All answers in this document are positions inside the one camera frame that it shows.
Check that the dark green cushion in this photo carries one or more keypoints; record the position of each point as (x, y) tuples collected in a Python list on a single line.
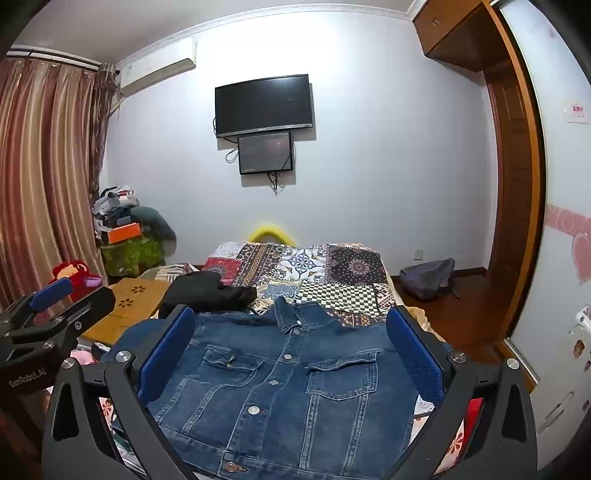
[(157, 221)]

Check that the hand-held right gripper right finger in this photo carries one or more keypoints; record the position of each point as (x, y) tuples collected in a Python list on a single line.
[(411, 350)]

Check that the yellow foam tube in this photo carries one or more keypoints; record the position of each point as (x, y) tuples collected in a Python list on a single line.
[(272, 230)]

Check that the pink cloth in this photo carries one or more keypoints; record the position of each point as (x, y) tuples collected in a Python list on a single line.
[(85, 357)]

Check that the red plush toy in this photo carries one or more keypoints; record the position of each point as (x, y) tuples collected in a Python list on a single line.
[(69, 272)]

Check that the orange box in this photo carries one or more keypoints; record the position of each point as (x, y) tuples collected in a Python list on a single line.
[(123, 233)]

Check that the green patterned bag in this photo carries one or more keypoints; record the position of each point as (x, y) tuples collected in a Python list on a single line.
[(131, 256)]

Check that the wooden overhead cabinet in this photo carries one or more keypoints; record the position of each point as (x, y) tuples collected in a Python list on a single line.
[(455, 32)]

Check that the pile of clutter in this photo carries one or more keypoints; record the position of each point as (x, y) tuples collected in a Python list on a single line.
[(113, 205)]

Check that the red and white label sticker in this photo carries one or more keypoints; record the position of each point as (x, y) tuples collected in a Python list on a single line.
[(577, 114)]

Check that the grey backpack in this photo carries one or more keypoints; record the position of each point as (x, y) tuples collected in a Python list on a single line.
[(427, 277)]

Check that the small black monitor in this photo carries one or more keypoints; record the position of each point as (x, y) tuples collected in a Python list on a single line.
[(265, 152)]

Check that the black garment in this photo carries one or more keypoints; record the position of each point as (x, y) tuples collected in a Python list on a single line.
[(203, 290)]

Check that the wooden door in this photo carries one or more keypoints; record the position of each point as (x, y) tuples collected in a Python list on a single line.
[(512, 184)]

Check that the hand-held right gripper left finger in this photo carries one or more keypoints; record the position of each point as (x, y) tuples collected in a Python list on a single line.
[(168, 350)]

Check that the white sliding wardrobe door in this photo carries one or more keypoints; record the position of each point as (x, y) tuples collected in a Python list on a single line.
[(563, 184)]

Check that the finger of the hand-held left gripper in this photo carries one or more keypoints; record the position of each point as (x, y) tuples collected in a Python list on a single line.
[(90, 302), (51, 290)]

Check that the blue denim jacket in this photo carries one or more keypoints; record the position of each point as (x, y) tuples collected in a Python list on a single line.
[(277, 383)]

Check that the large black wall television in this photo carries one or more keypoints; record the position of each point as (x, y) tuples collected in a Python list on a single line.
[(263, 104)]

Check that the yellow fleece blanket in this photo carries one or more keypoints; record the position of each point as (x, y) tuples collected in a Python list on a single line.
[(415, 318)]

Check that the striped brown curtain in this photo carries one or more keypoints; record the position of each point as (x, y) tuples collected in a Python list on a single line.
[(41, 184)]

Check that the pink heart decal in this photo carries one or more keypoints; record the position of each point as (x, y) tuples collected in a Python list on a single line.
[(579, 251)]

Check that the white air conditioner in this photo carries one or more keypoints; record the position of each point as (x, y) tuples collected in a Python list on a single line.
[(154, 69)]

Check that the patchwork printed blanket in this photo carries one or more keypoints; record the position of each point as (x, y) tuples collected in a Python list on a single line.
[(323, 272)]

